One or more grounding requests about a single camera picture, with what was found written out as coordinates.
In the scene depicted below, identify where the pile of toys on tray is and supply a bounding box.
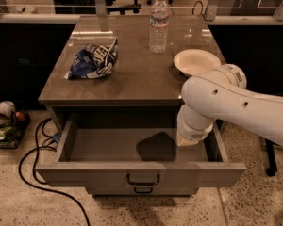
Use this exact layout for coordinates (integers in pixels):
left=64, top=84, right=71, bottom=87
left=0, top=101, right=30, bottom=149

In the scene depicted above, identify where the grey bottom drawer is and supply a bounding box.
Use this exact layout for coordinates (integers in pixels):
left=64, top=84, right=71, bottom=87
left=87, top=187, right=198, bottom=196

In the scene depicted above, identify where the black stand leg with wheel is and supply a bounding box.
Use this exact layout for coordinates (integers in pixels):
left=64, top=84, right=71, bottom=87
left=265, top=139, right=277, bottom=177

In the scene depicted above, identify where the black floor cable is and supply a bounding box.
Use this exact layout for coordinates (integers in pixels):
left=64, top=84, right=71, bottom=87
left=17, top=117, right=92, bottom=226

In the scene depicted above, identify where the grey drawer cabinet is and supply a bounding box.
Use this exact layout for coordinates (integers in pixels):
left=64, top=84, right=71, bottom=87
left=37, top=14, right=245, bottom=197

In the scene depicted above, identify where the clear plastic water bottle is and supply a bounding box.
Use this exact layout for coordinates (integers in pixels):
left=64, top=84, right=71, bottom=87
left=149, top=0, right=169, bottom=53

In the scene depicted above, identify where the grey top drawer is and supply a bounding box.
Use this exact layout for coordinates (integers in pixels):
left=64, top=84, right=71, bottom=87
left=37, top=121, right=246, bottom=189

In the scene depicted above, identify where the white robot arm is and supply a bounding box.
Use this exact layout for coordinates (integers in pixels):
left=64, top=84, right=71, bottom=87
left=177, top=64, right=283, bottom=147

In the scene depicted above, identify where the white bowl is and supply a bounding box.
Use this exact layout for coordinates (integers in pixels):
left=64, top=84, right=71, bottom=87
left=174, top=49, right=221, bottom=77

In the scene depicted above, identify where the blue white chip bag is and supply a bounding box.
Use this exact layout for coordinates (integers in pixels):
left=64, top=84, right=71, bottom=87
left=64, top=38, right=118, bottom=80

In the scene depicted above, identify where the grey drawer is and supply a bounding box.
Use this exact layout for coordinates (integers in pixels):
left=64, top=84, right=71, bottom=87
left=87, top=187, right=198, bottom=196
left=37, top=121, right=246, bottom=189

